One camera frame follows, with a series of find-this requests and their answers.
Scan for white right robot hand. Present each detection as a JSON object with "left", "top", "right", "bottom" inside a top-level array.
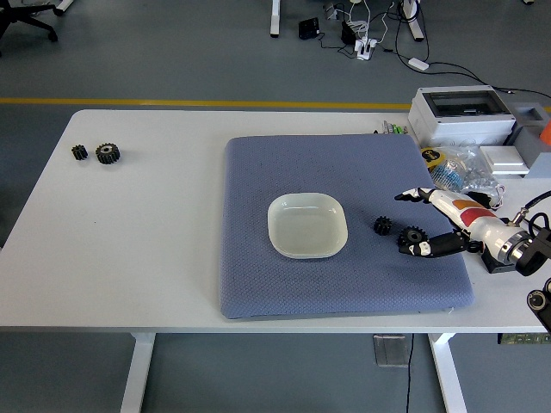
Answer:
[{"left": 394, "top": 187, "right": 529, "bottom": 260}]

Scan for grey slotted block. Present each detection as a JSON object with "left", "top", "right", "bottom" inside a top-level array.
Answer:
[{"left": 503, "top": 102, "right": 551, "bottom": 179}]

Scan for green and white connectors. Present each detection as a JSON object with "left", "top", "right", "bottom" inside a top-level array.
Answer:
[{"left": 373, "top": 120, "right": 410, "bottom": 136}]

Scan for large black gear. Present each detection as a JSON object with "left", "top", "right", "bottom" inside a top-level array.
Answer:
[
  {"left": 396, "top": 225, "right": 430, "bottom": 250},
  {"left": 95, "top": 142, "right": 122, "bottom": 166}
]

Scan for white square dish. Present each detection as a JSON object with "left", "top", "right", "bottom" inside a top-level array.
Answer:
[{"left": 266, "top": 192, "right": 349, "bottom": 261}]

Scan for white power strip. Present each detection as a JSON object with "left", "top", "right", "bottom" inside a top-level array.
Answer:
[{"left": 355, "top": 37, "right": 379, "bottom": 61}]

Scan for black office chair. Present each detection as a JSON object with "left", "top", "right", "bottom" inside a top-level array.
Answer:
[{"left": 0, "top": 0, "right": 59, "bottom": 58}]

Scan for grey electrical enclosure box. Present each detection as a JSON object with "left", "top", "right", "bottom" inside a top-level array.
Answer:
[{"left": 407, "top": 85, "right": 518, "bottom": 150}]

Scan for black servo motor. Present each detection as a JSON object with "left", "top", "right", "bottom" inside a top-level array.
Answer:
[{"left": 467, "top": 191, "right": 497, "bottom": 211}]

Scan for white table leg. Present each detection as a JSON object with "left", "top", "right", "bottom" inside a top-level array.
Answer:
[
  {"left": 427, "top": 332, "right": 468, "bottom": 413},
  {"left": 120, "top": 332, "right": 157, "bottom": 413}
]

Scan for green circuit board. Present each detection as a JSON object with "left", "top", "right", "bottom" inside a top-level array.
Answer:
[{"left": 498, "top": 332, "right": 551, "bottom": 346}]

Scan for clear bag of parts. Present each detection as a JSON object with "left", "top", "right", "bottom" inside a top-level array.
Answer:
[{"left": 424, "top": 145, "right": 508, "bottom": 212}]

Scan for white desk leg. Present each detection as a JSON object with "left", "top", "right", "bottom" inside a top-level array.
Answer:
[
  {"left": 269, "top": 0, "right": 283, "bottom": 38},
  {"left": 399, "top": 0, "right": 425, "bottom": 42}
]

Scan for white flat switch plate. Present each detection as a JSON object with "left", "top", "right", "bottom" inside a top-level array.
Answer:
[{"left": 479, "top": 145, "right": 531, "bottom": 177}]

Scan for black cable under table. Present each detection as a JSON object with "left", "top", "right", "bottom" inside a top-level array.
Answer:
[{"left": 404, "top": 333, "right": 415, "bottom": 413}]

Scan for clear box under table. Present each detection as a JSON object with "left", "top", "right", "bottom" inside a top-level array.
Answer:
[{"left": 372, "top": 334, "right": 411, "bottom": 368}]

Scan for blue-grey textured mat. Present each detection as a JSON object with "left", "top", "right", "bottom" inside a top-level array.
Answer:
[{"left": 218, "top": 133, "right": 476, "bottom": 321}]

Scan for black floor cable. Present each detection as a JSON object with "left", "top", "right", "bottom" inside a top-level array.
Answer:
[{"left": 393, "top": 0, "right": 551, "bottom": 99}]

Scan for black box on floor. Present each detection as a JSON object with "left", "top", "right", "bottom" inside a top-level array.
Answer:
[{"left": 298, "top": 17, "right": 322, "bottom": 41}]

